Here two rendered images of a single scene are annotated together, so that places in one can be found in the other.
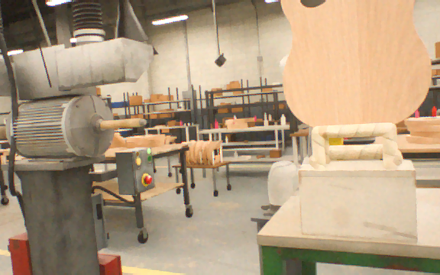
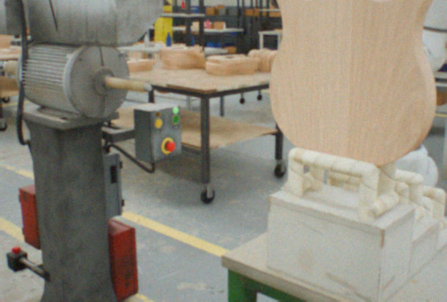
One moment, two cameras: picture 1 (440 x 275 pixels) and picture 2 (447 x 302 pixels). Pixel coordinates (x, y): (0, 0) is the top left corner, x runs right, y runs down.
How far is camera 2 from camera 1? 51 cm
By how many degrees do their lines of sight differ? 19
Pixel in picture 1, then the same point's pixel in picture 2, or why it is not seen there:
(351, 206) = (315, 251)
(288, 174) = not seen: hidden behind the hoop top
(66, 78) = (65, 30)
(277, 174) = not seen: hidden behind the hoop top
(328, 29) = (320, 29)
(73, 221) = (78, 184)
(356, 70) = (346, 89)
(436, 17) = not seen: outside the picture
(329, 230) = (293, 271)
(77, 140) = (77, 98)
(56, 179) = (60, 136)
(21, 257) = (29, 211)
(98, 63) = (92, 20)
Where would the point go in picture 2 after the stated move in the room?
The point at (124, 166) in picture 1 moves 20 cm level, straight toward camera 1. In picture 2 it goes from (141, 127) to (130, 141)
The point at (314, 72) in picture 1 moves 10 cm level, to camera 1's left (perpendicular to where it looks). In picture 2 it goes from (302, 80) to (254, 77)
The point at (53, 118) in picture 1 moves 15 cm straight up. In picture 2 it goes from (57, 69) to (54, 23)
